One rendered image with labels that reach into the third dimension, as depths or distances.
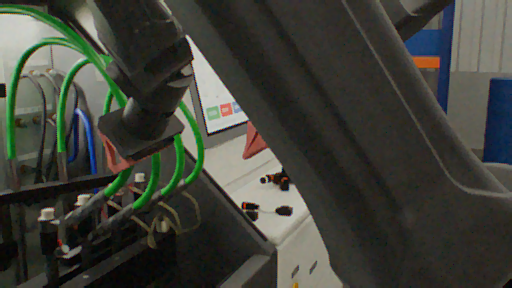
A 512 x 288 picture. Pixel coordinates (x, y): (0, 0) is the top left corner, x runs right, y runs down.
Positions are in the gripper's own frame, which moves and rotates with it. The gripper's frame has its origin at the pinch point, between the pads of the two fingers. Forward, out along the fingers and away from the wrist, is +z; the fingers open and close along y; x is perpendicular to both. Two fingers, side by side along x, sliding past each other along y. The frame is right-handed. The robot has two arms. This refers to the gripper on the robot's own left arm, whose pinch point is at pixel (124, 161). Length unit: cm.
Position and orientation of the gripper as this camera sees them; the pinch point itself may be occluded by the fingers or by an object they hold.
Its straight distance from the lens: 73.6
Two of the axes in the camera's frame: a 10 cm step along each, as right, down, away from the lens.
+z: -4.5, 5.8, 6.8
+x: 6.6, 7.3, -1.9
